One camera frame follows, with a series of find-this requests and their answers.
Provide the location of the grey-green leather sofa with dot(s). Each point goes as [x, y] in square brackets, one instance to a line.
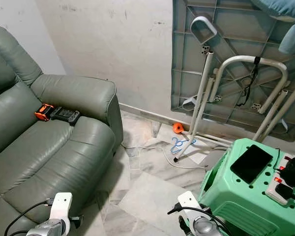
[39, 157]

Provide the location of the black handheld controller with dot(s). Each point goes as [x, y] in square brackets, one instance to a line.
[66, 116]

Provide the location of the orange and black handheld device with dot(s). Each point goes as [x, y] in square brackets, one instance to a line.
[43, 113]

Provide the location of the blue clothes hanger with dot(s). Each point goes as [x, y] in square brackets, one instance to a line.
[174, 145]

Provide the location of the green plastic stool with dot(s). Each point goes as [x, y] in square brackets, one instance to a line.
[241, 206]

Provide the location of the white straight table leg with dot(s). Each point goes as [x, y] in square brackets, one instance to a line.
[199, 98]

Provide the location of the black tablet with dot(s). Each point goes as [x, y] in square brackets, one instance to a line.
[250, 163]

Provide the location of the white power strip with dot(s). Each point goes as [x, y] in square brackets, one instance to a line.
[278, 192]

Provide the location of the black power adapter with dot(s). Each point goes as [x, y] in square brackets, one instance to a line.
[294, 172]

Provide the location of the grey folded plastic table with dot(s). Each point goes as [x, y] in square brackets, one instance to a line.
[236, 34]

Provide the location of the blue cloth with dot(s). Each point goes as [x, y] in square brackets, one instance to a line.
[280, 10]

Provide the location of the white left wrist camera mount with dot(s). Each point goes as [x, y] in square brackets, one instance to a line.
[61, 206]

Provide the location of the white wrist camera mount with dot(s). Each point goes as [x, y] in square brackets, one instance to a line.
[61, 206]
[187, 200]

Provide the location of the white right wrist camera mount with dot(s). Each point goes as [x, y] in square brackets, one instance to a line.
[187, 200]

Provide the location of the white curved table leg frame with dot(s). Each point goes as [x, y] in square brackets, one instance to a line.
[246, 57]

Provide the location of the white rounded table bracket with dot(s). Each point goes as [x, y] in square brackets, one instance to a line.
[202, 19]

